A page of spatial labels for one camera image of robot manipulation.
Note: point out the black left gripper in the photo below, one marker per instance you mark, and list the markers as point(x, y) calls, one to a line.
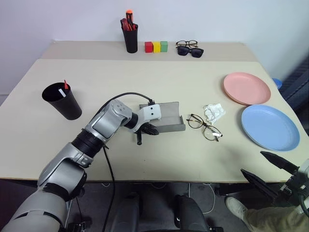
point(144, 127)

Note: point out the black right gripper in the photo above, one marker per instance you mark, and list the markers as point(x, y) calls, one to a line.
point(290, 191)

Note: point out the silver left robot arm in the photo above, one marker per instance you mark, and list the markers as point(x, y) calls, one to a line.
point(103, 122)

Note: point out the grey open glasses case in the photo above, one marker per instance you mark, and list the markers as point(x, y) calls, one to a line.
point(170, 113)

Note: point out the thin-rimmed tortoiseshell round glasses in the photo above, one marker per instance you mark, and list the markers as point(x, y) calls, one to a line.
point(194, 121)

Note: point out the black cup holding markers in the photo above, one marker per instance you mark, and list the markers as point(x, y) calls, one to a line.
point(65, 106)

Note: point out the black cup holding screwdrivers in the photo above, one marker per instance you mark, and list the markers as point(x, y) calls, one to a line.
point(130, 39)

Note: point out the tortoiseshell thick-rimmed glasses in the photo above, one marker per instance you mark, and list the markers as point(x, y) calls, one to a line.
point(193, 43)

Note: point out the blue plate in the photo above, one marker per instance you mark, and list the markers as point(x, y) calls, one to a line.
point(270, 126)

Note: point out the khaki trouser leg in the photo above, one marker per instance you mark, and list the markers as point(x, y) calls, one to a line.
point(277, 220)

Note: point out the white shoe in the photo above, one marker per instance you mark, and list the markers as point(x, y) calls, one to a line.
point(236, 207)

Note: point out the crumpled white cloth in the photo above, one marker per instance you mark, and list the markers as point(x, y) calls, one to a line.
point(213, 111)

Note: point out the dark rounded shape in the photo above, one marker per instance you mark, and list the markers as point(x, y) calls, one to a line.
point(126, 212)
point(190, 213)

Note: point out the red cube block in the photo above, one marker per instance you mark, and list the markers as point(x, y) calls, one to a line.
point(149, 47)

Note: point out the yellow cube block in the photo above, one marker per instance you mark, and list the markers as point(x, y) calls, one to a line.
point(156, 47)

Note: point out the pink plate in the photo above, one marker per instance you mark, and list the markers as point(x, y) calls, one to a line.
point(246, 87)

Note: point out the green cube block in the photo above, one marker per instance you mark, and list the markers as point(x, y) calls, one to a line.
point(164, 46)

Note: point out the blue round container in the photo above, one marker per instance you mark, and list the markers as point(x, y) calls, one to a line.
point(277, 83)

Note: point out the black sunglasses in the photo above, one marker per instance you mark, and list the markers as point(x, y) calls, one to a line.
point(184, 51)

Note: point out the white marker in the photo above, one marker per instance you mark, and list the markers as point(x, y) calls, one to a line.
point(62, 93)

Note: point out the red marker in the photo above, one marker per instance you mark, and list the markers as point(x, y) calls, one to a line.
point(65, 85)

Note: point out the black ribbed object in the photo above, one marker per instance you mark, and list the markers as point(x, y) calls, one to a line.
point(298, 82)

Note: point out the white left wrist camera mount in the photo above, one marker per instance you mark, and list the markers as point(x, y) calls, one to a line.
point(150, 112)

